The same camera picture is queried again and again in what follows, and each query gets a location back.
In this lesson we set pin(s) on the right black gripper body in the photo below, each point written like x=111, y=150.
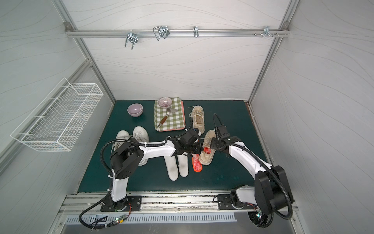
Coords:
x=215, y=145

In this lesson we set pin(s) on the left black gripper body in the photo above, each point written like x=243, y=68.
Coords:
x=194, y=147

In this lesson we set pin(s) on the red patterned insole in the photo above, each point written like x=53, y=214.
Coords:
x=207, y=150
x=196, y=164

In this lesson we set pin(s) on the white insole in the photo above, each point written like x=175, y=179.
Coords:
x=172, y=168
x=183, y=164

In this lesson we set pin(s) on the beige sneaker one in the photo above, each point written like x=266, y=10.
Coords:
x=204, y=158
x=198, y=122

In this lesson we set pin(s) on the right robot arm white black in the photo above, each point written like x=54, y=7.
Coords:
x=272, y=192

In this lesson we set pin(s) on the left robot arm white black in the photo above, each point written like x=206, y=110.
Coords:
x=126, y=158

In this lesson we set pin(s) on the green white checkered cloth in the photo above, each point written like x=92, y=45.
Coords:
x=172, y=115

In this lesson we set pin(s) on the pink tray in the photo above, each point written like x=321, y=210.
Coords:
x=183, y=115

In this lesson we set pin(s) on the pink speckled bowl on cloth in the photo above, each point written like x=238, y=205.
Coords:
x=165, y=102

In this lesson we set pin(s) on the purple bowl on table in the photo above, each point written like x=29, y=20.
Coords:
x=135, y=110

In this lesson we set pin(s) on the white vent strip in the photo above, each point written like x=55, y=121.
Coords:
x=157, y=218

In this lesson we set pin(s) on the metal spatula wooden handle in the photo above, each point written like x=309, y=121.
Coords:
x=169, y=111

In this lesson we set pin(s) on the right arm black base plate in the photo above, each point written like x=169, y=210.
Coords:
x=225, y=202

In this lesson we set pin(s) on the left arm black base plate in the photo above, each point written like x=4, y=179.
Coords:
x=132, y=203

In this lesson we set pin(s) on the metal hook bracket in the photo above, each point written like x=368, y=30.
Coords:
x=131, y=39
x=161, y=32
x=195, y=31
x=266, y=33

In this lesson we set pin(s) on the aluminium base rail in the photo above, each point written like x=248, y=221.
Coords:
x=152, y=201

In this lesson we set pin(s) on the white wire basket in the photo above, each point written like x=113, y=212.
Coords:
x=57, y=122

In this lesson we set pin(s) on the aluminium cross rail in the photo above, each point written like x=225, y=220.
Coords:
x=174, y=33

